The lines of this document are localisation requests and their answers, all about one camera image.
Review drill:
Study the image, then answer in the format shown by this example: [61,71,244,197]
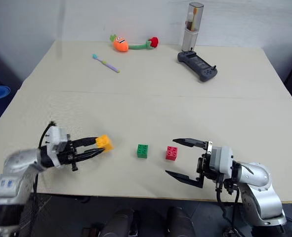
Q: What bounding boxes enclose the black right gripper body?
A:
[196,153,222,184]

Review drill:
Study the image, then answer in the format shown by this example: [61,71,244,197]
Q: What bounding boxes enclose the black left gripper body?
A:
[57,139,81,172]

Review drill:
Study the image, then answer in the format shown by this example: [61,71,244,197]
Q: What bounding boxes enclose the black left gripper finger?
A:
[72,136,99,149]
[76,147,105,162]

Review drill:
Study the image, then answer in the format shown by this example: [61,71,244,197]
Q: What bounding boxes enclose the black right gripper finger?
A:
[172,138,209,151]
[165,169,207,190]

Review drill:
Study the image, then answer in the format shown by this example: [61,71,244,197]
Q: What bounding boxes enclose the yellow toy brick cube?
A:
[95,134,115,154]

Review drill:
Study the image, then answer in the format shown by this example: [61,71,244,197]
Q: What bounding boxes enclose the red toy brick cube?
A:
[165,146,179,161]

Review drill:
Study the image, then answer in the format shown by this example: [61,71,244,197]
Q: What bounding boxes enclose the dark rounded shape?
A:
[166,205,196,237]
[99,208,137,237]

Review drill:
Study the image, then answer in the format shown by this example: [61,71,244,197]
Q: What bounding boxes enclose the green toy brick cube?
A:
[136,144,149,159]

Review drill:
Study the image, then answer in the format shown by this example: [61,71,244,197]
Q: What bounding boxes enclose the grey handheld game controller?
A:
[176,47,218,83]

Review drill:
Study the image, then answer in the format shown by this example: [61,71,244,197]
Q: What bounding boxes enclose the purple and teal toothbrush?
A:
[91,53,121,74]

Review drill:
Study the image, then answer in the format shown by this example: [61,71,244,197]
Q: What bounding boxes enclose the orange carrot plush toy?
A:
[109,34,130,53]

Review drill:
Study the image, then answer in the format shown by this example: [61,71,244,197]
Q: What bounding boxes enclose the clear tall toothbrush case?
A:
[181,1,205,52]

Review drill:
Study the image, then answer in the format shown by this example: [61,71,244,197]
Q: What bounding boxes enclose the red plush flower green stem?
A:
[128,36,160,51]

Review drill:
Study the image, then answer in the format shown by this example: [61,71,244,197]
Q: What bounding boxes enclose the toothbrush inside clear case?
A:
[184,7,199,32]

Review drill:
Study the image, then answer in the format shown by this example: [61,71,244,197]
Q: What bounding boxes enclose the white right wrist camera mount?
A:
[206,141,235,179]

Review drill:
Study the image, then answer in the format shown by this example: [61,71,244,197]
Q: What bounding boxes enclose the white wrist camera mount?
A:
[40,126,71,169]
[206,141,235,179]

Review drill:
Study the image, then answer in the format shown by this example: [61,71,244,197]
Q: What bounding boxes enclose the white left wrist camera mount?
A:
[40,126,71,169]

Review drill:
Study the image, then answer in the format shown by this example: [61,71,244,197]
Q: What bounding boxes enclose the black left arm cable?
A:
[33,120,58,237]

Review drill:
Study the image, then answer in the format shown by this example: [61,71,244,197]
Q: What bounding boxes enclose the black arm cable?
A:
[33,120,58,237]
[214,181,243,237]

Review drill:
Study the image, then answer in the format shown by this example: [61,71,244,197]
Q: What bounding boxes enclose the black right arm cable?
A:
[214,181,243,237]

